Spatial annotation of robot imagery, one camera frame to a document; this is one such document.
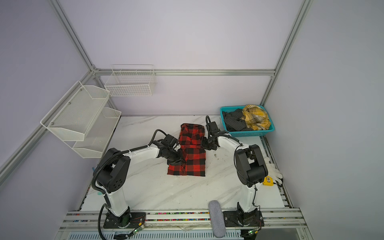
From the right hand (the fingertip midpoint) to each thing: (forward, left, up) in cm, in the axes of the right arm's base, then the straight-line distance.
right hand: (201, 145), depth 96 cm
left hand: (-12, +11, -2) cm, 16 cm away
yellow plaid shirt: (+21, -39, +5) cm, 44 cm away
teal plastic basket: (+10, -31, 0) cm, 32 cm away
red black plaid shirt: (+10, +8, -4) cm, 13 cm away
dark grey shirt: (+19, -23, +3) cm, 30 cm away
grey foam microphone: (-41, -8, -4) cm, 42 cm away
